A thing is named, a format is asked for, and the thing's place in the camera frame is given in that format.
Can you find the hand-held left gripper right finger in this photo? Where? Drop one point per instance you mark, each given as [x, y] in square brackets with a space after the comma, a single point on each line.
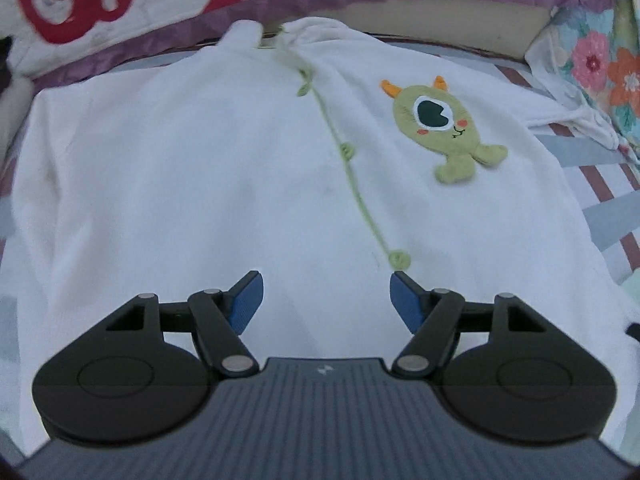
[405, 300]

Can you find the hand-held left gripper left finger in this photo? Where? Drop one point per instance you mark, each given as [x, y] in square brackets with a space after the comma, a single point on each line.
[247, 305]

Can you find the white baby garment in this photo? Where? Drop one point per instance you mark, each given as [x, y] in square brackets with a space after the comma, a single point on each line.
[200, 185]

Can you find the striped panda print bed sheet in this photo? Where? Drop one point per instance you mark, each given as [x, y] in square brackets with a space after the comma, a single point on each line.
[600, 220]

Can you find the floral quilt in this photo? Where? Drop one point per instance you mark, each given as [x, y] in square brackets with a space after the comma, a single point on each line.
[595, 60]

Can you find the grey white plush rabbit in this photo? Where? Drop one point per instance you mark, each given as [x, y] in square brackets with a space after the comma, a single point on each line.
[10, 105]

